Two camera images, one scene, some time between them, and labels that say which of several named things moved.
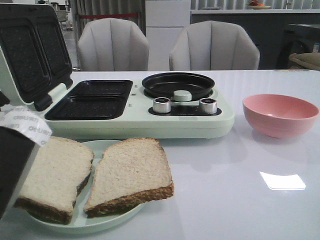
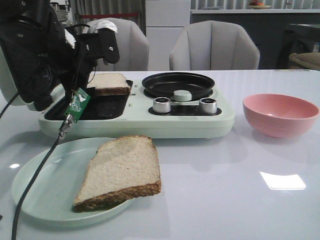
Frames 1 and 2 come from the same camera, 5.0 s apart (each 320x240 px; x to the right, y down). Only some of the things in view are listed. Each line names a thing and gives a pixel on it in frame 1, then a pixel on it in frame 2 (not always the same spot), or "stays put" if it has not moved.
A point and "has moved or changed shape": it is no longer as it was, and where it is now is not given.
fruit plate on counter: (254, 4) stays put
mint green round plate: (80, 222) → (51, 199)
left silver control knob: (161, 105) stays put
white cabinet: (165, 20) stays put
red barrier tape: (108, 15) stays put
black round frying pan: (163, 85) stays put
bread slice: (131, 172) has moved or changed shape
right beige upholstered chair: (214, 45) stays put
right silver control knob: (207, 106) stays put
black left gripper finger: (23, 131) → (45, 61)
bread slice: (59, 166) → (108, 84)
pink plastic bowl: (277, 115) stays put
